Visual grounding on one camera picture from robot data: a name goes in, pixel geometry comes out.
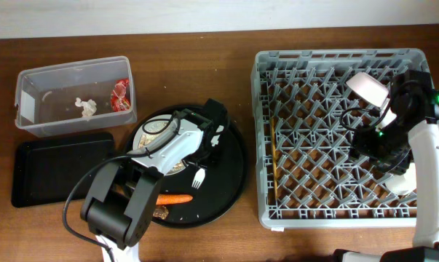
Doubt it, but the wooden chopstick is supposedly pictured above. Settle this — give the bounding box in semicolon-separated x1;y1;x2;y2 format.
270;117;278;202

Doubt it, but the white plastic fork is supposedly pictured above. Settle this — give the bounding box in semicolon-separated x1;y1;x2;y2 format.
191;168;205;189

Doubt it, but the brown food scrap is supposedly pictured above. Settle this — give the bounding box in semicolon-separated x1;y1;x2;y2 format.
153;205;169;220

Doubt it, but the pink bowl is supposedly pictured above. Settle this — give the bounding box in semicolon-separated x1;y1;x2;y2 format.
346;72;389;108

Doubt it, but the clear plastic waste bin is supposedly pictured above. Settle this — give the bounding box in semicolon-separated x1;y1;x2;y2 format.
15;56;138;138

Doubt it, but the grey dishwasher rack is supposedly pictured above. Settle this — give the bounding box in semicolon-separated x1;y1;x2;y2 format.
250;49;429;231

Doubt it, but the round black serving tray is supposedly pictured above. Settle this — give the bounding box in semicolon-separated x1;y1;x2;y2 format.
122;105;248;229

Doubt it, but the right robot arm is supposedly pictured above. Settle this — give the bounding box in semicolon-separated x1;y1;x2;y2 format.
333;120;439;262

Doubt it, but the black rectangular tray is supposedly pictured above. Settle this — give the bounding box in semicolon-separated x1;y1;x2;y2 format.
11;132;116;207

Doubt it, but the grey plate with rice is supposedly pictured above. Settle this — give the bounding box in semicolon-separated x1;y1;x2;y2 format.
132;114;187;176

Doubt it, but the white tissue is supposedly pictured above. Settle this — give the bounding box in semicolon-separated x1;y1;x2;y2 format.
75;98;97;117

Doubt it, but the white cup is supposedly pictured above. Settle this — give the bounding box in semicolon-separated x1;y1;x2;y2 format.
385;163;416;196

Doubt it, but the red snack wrapper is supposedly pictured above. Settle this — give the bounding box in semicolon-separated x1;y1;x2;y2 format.
111;79;131;112

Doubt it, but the orange carrot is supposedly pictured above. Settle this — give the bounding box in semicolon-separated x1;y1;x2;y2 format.
156;194;194;205

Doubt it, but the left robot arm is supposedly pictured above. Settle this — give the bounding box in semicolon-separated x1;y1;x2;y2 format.
80;109;230;261

